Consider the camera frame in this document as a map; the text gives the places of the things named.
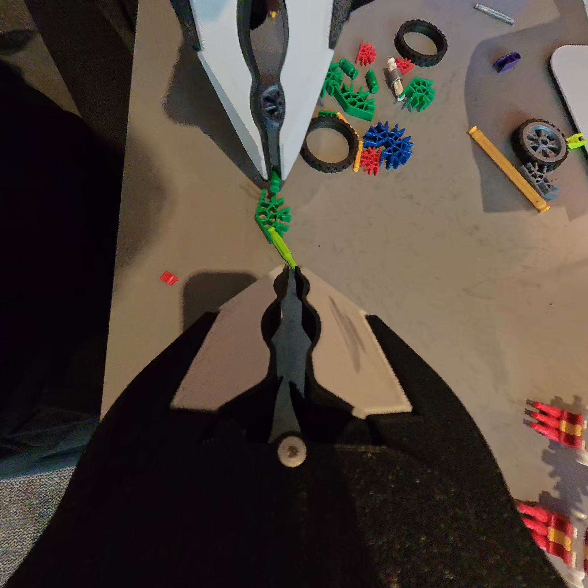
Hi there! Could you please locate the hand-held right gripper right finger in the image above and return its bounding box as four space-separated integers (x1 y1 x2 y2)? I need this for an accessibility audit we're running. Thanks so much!
294 266 413 439

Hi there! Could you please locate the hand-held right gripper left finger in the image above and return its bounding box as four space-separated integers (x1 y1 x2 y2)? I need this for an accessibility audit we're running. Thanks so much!
170 266 291 442

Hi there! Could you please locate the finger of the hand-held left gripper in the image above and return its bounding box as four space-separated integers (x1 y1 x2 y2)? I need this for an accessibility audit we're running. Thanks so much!
277 0 335 181
190 0 273 181

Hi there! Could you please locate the large green toy connector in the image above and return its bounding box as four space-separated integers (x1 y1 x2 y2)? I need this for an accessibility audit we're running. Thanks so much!
255 188 292 232
400 77 436 112
322 59 350 99
333 83 377 122

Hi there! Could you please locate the grey white toy rod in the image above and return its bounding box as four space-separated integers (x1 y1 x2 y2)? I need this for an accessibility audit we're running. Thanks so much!
386 57 405 102

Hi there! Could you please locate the lime green toy rod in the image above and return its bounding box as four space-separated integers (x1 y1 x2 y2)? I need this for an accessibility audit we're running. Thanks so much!
267 226 297 272

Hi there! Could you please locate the blue toy connector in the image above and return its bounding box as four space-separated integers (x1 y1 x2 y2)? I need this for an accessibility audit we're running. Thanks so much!
381 135 414 171
363 122 405 150

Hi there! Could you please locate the thin metal pin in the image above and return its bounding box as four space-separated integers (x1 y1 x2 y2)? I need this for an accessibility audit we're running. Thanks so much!
474 4 516 25

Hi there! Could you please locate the long yellow toy rod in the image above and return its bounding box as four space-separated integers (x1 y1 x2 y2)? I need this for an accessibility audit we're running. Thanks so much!
468 126 551 213

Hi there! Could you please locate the small wheel with grey hub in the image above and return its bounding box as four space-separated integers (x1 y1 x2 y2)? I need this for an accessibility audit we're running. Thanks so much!
511 119 569 172

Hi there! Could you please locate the red yellow toy assembly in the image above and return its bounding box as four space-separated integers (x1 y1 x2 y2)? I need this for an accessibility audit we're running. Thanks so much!
517 501 588 570

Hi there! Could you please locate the grey toy connector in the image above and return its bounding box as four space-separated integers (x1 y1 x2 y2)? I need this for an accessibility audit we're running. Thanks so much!
519 162 560 200

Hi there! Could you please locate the white desk stand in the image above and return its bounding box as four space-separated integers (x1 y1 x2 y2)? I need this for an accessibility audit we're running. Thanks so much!
550 44 588 161

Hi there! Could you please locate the small black tyre ring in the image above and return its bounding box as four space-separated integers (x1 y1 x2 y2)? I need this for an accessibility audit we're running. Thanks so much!
394 19 448 68

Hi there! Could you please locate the large black tyre ring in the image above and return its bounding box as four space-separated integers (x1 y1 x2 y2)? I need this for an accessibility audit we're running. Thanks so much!
300 115 361 174

